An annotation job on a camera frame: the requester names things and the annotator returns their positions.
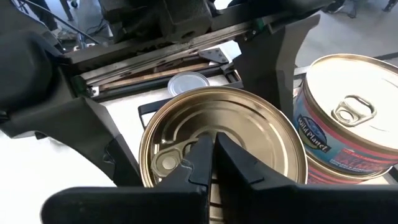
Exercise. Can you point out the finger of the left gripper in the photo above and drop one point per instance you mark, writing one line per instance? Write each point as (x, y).
(267, 68)
(81, 127)

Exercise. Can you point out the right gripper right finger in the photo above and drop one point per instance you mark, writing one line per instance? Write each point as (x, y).
(295, 205)

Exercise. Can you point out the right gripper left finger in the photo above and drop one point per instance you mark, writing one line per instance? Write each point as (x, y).
(140, 205)

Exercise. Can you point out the Bumble Bee silver-lid can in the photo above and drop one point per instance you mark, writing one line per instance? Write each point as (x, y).
(186, 82)

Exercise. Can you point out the person's foot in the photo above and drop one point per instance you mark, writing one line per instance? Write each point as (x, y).
(334, 6)

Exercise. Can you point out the black metal table frame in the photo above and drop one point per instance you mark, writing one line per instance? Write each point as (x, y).
(133, 90)

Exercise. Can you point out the wooden shelf black metal frame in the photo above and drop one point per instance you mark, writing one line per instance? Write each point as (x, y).
(150, 107)

